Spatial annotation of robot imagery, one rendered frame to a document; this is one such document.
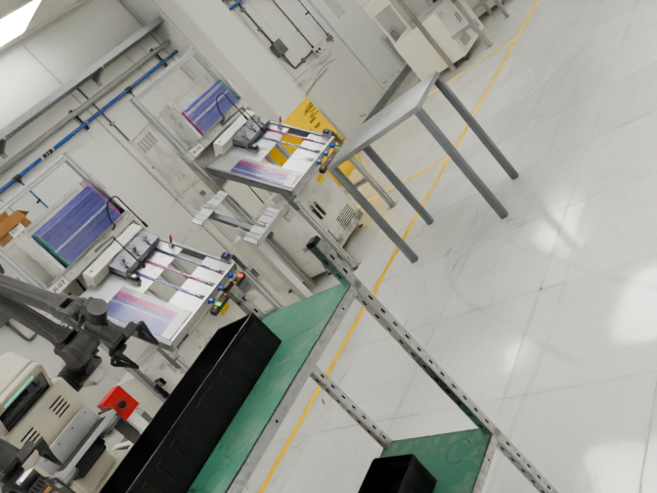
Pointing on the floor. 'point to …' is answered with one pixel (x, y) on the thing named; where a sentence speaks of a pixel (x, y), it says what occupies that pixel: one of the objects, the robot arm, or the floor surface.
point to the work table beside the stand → (385, 119)
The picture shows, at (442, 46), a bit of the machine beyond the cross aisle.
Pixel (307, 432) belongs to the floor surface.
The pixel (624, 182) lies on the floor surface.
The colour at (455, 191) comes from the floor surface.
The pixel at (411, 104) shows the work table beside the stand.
